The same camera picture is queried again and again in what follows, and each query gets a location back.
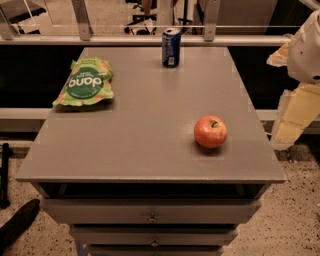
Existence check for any blue soda can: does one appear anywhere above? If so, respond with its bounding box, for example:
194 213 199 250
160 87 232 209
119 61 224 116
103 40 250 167
162 28 181 68

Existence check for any black office chair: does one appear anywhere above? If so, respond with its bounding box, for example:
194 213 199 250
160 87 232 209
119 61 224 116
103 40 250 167
124 0 157 35

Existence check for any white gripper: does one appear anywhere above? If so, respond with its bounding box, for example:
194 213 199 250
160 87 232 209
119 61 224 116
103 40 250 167
266 10 320 150

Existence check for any top drawer with knob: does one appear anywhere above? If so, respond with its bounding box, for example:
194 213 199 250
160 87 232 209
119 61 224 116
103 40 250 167
41 199 261 225

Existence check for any black stand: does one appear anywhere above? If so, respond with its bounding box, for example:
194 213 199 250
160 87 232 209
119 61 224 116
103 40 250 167
0 143 13 209

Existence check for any green rice chip bag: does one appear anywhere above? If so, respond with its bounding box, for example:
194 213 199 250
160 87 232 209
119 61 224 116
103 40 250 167
53 57 114 107

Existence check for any bottom drawer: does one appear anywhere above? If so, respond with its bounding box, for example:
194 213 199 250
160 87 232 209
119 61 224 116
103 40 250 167
89 246 223 256

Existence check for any drawer with knob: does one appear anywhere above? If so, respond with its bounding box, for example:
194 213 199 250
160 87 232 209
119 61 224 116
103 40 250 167
41 199 261 225
71 226 237 246

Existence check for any middle drawer with knob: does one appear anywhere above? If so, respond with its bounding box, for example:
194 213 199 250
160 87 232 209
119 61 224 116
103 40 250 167
71 226 237 246

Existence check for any metal railing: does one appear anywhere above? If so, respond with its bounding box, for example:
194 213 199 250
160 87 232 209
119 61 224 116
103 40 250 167
0 0 299 46

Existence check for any red apple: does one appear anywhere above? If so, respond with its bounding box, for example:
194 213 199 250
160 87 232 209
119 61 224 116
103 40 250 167
194 116 228 149

